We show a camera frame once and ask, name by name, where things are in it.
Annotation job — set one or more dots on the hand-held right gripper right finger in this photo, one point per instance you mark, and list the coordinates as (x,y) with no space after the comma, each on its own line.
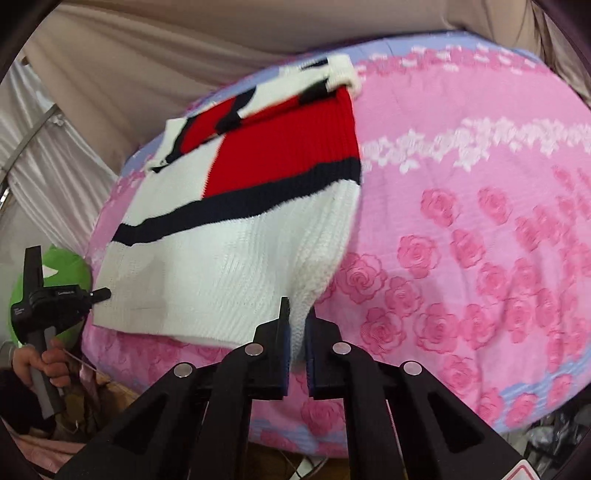
(310,355)

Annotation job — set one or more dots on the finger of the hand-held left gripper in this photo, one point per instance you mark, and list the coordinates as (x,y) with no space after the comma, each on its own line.
(100,295)

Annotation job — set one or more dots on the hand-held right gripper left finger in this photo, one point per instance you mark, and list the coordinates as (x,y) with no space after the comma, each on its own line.
(282,339)

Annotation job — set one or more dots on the white red navy knit sweater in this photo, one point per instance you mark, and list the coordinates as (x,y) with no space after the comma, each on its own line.
(221,258)

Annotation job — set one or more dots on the person's left hand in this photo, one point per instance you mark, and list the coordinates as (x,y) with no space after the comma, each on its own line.
(57,364)

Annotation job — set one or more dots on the green plush toy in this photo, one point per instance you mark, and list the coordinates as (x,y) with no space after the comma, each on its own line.
(67,272)

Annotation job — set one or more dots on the white pleated curtain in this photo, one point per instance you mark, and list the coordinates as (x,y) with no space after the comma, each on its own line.
(55,184)

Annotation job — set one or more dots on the pink cloth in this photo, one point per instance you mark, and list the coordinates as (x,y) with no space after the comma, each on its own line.
(41,454)

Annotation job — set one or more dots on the grey metal pole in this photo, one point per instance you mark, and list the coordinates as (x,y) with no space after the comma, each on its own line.
(32,134)

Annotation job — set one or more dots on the pink floral blanket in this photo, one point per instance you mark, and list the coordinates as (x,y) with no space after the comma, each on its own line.
(461,230)

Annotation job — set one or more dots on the beige padded headboard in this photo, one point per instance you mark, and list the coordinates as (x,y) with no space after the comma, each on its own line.
(161,69)

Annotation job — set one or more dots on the grey crumpled cloth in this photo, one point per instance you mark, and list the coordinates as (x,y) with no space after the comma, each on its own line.
(549,436)

